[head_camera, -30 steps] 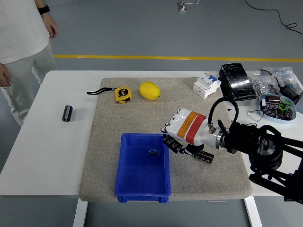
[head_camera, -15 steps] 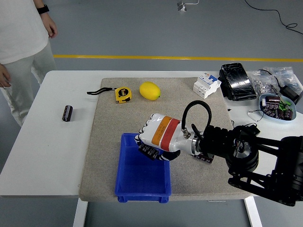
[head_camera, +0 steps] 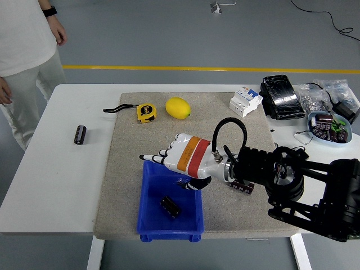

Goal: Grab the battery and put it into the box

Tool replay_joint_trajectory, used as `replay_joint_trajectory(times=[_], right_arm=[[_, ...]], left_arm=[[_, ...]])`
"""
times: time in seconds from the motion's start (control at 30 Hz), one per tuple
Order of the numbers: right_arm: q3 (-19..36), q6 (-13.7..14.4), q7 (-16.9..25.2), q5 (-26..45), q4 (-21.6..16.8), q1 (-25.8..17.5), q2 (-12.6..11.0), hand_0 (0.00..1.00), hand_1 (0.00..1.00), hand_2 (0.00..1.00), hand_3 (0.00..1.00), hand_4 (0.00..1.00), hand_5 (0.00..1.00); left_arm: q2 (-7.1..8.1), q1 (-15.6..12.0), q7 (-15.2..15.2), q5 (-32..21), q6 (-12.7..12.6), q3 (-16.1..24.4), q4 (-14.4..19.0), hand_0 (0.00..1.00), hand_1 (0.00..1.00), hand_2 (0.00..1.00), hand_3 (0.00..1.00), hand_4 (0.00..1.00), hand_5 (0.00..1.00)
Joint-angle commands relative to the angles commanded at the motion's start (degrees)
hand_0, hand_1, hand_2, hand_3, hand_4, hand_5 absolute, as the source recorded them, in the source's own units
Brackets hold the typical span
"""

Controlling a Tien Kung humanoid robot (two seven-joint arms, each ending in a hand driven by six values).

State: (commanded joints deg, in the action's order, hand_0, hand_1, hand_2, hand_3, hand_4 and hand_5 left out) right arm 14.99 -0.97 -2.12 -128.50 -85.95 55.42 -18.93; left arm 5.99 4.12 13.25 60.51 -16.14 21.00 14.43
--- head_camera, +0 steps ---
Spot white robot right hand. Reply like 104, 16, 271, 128
139, 133, 227, 192

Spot person's right hand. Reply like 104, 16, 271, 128
0, 76, 13, 105

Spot person's left hand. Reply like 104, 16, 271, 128
49, 19, 68, 47

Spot black battery with white print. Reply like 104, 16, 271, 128
159, 196, 181, 220

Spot blue plastic box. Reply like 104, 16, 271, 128
136, 159, 205, 242

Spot black cylindrical battery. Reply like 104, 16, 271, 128
73, 125, 87, 146

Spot black wristwatch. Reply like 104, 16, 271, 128
41, 5, 58, 17

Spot person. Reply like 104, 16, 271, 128
0, 0, 68, 151

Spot yellow lemon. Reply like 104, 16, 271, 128
165, 97, 192, 120

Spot grey-brown mat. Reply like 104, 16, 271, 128
93, 92, 301, 240

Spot yellow tape measure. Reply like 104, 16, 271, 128
102, 103, 158, 124

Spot white circuit breaker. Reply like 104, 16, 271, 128
229, 87, 264, 119

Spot black plastic-wrapped device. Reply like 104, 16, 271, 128
259, 74, 306, 120

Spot light blue bowl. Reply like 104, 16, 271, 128
307, 111, 353, 147

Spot clear bag of silver nuts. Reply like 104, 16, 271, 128
295, 83, 330, 114

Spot white table leg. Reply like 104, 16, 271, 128
86, 235, 105, 270
290, 233, 313, 270

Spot green plastic connectors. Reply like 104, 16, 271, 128
331, 119, 347, 132

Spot large black power adapter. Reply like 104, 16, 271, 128
333, 100, 357, 123

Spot clear bag of blue parts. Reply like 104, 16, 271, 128
313, 79, 360, 113

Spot thin black wire loop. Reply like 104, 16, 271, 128
294, 130, 314, 146

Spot black adapter cable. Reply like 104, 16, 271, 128
306, 82, 338, 105

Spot floor socket with white cable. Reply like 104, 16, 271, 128
210, 0, 237, 14

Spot black floor cable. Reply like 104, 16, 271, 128
289, 0, 360, 43

